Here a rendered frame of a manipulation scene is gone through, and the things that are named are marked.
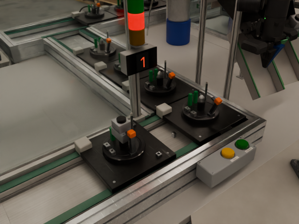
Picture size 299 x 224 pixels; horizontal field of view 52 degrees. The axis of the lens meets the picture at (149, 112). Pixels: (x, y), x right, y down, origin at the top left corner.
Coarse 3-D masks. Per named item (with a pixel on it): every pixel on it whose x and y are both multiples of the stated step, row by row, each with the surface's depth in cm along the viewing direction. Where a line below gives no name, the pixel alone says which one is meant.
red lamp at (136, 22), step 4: (128, 12) 93; (128, 16) 94; (132, 16) 92; (136, 16) 92; (140, 16) 93; (128, 20) 95; (132, 20) 93; (136, 20) 93; (140, 20) 93; (128, 24) 96; (132, 24) 94; (136, 24) 93; (140, 24) 94; (144, 24) 96; (132, 28) 94; (136, 28) 94; (140, 28) 95
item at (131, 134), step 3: (132, 129) 92; (126, 132) 93; (129, 132) 91; (132, 132) 91; (135, 132) 91; (129, 135) 91; (132, 135) 91; (135, 135) 92; (129, 138) 92; (132, 138) 92; (129, 141) 93; (132, 141) 93; (129, 144) 94; (132, 144) 93; (132, 147) 94; (132, 150) 94; (135, 150) 95
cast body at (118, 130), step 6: (114, 120) 94; (120, 120) 93; (126, 120) 94; (114, 126) 94; (120, 126) 92; (126, 126) 94; (114, 132) 96; (120, 132) 93; (120, 138) 94; (126, 138) 94
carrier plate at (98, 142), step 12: (108, 132) 108; (144, 132) 108; (96, 144) 103; (156, 144) 102; (84, 156) 98; (96, 156) 98; (144, 156) 98; (156, 156) 98; (168, 156) 97; (96, 168) 94; (108, 168) 94; (120, 168) 93; (132, 168) 93; (144, 168) 93; (156, 168) 95; (108, 180) 90; (120, 180) 89; (132, 180) 91
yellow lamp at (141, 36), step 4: (144, 28) 96; (132, 32) 95; (136, 32) 95; (140, 32) 95; (144, 32) 97; (132, 36) 96; (136, 36) 96; (140, 36) 96; (144, 36) 97; (132, 40) 97; (136, 40) 96; (140, 40) 97; (144, 40) 98; (132, 44) 98; (136, 44) 97; (140, 44) 97
